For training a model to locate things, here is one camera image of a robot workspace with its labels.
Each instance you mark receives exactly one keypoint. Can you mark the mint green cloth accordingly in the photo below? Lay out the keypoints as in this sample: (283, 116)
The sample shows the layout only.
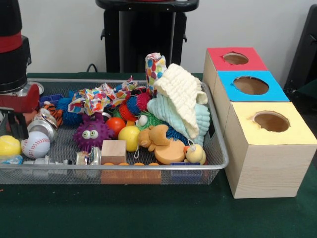
(164, 113)

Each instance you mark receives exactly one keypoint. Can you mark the purple googly-eyed monster toy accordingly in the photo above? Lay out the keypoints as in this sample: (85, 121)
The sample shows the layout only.
(92, 134)

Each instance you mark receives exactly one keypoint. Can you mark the cream knit cloth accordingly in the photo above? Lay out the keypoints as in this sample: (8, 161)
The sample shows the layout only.
(182, 94)

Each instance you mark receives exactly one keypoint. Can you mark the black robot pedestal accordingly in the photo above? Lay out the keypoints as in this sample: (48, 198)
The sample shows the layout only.
(148, 34)

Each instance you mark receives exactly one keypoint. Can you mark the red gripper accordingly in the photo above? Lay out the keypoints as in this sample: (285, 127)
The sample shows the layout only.
(20, 103)

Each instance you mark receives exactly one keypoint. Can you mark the shallow clear mesh bin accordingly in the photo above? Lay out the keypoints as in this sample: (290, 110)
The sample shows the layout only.
(218, 148)

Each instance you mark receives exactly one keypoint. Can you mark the small yellow rubber duck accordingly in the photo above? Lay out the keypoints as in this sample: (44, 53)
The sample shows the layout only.
(195, 154)

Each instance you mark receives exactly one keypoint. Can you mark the wooden cube block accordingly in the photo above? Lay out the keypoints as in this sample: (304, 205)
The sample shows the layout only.
(113, 151)

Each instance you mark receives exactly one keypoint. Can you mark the black chair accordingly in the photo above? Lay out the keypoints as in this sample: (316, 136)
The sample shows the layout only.
(304, 54)

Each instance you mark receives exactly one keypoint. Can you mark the multicolour polka dot cloth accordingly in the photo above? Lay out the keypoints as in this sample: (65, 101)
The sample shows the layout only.
(96, 96)
(156, 68)

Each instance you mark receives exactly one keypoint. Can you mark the crushed clear plastic bottle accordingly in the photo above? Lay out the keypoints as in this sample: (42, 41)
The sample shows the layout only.
(43, 161)

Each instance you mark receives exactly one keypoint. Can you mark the orange foam duck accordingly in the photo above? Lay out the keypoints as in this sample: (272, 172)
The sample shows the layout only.
(163, 147)

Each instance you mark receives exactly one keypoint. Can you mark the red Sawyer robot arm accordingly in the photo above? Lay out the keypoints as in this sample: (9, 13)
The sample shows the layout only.
(10, 49)

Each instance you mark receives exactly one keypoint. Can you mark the wooden box with three holes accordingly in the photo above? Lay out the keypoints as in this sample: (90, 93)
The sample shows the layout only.
(270, 158)

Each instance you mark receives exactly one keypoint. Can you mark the white baseball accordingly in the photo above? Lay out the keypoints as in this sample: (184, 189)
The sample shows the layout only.
(35, 145)

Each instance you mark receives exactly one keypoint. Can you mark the small yellow ball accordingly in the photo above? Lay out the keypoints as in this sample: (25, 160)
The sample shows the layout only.
(129, 138)

